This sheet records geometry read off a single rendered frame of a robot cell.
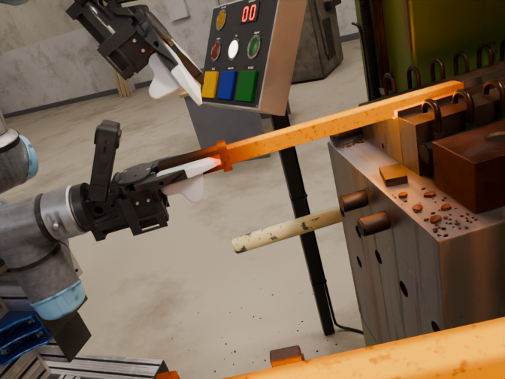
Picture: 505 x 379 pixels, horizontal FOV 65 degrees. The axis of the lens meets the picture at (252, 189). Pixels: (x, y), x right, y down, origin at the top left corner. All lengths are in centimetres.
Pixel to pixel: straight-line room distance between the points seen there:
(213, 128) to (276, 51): 244
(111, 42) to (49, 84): 1130
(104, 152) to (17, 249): 19
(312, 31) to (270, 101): 455
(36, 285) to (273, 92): 64
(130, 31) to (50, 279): 37
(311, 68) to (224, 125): 253
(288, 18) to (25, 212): 69
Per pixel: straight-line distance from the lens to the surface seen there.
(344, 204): 64
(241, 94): 102
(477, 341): 27
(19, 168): 115
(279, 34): 99
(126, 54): 59
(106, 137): 57
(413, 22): 85
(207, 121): 337
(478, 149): 52
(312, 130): 59
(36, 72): 1204
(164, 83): 56
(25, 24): 1182
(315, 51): 555
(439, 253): 49
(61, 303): 69
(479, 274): 53
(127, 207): 59
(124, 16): 60
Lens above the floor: 119
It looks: 25 degrees down
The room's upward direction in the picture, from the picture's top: 16 degrees counter-clockwise
